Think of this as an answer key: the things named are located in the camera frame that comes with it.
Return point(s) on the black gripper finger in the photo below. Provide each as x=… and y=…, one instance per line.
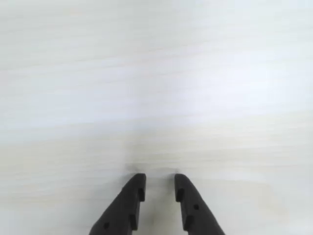
x=198, y=208
x=122, y=208

